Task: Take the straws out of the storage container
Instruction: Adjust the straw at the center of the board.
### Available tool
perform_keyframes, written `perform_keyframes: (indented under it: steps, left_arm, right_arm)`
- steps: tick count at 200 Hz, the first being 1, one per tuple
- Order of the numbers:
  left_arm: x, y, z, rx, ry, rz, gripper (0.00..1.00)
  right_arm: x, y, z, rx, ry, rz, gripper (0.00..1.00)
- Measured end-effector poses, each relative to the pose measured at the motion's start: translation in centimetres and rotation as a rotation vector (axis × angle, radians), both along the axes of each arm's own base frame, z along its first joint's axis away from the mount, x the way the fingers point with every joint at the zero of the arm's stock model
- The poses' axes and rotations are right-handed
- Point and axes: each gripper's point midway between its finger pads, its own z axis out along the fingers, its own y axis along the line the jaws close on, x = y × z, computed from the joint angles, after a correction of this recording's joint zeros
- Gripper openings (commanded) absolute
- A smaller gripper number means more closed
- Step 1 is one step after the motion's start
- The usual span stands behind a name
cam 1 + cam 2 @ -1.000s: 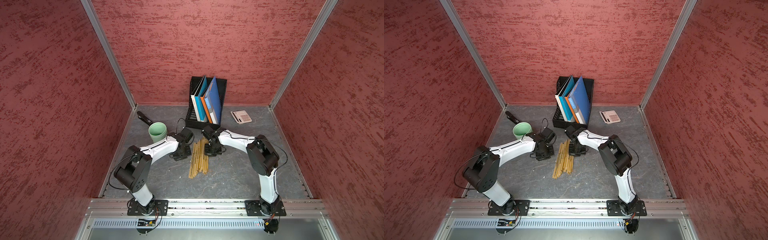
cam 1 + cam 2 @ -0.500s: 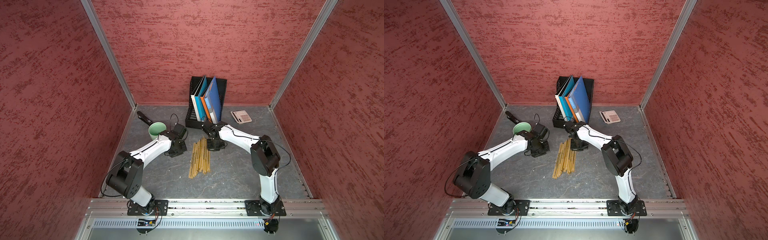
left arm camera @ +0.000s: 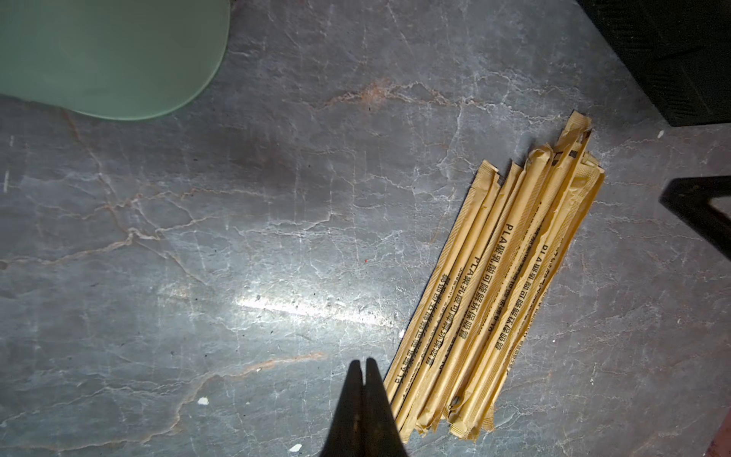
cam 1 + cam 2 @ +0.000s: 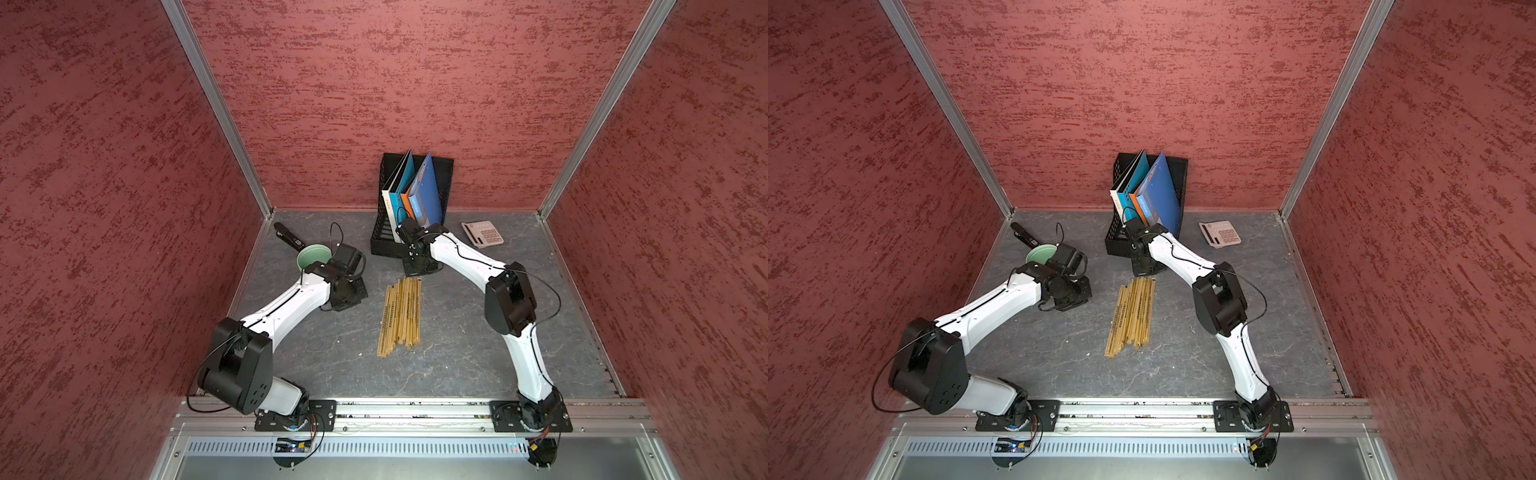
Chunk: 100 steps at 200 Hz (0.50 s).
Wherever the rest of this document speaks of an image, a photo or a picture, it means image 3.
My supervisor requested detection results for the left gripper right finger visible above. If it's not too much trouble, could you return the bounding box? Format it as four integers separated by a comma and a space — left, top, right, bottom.
363, 358, 407, 457

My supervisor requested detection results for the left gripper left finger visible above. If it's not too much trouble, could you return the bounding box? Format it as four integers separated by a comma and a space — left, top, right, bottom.
320, 360, 364, 457

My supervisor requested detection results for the black mesh file holder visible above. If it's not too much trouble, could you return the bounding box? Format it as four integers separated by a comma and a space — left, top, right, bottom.
579, 0, 730, 127

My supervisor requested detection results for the green metal cup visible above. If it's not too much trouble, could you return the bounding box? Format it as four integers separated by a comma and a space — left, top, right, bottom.
1, 1, 231, 121

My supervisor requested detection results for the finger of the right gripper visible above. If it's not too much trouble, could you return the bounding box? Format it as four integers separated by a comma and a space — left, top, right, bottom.
660, 175, 730, 259

